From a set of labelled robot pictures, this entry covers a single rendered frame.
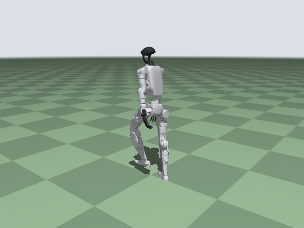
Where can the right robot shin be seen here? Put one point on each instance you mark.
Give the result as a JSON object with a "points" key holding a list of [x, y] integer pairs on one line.
{"points": [[164, 155]]}

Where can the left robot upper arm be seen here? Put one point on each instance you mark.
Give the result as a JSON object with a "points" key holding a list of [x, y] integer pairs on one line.
{"points": [[142, 79]]}

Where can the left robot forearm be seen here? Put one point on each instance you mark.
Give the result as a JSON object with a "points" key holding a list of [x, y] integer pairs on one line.
{"points": [[142, 98]]}

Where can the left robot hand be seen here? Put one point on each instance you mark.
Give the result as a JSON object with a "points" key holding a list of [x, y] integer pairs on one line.
{"points": [[145, 119]]}

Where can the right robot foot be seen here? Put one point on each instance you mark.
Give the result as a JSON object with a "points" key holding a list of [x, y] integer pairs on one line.
{"points": [[165, 178]]}

